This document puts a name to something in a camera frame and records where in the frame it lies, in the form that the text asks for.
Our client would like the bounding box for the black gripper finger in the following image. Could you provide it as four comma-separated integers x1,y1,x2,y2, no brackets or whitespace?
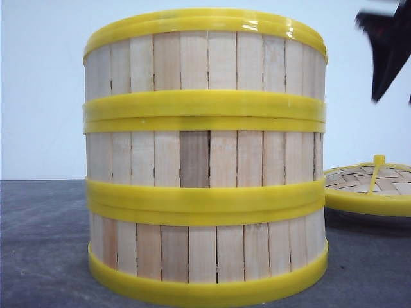
367,30,410,102

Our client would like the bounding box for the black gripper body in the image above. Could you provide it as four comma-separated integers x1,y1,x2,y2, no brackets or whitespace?
356,1,410,35

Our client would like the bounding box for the woven bamboo steamer lid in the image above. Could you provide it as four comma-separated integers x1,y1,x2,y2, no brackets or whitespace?
324,155,410,217

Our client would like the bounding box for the bamboo steamer basket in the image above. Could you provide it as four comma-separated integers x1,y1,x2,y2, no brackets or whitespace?
86,130,324,226
83,8,327,133
88,210,328,307

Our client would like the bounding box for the white plate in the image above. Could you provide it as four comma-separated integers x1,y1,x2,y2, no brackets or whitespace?
325,208,410,228

